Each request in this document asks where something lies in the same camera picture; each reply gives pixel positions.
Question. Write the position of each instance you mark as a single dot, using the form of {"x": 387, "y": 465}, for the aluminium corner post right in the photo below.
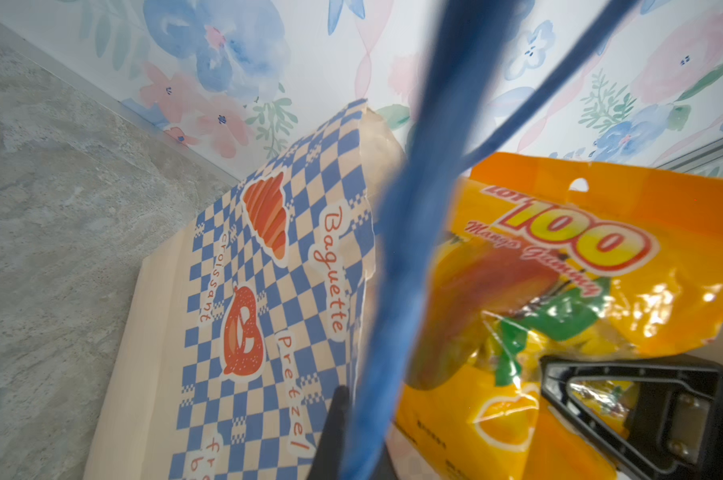
{"x": 708, "y": 154}

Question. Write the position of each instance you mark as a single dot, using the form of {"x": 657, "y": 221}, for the yellow mango gummy bag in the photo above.
{"x": 584, "y": 261}

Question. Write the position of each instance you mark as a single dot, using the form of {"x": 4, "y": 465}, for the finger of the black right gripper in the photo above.
{"x": 674, "y": 431}

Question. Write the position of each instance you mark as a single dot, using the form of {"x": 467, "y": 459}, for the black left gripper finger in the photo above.
{"x": 327, "y": 463}

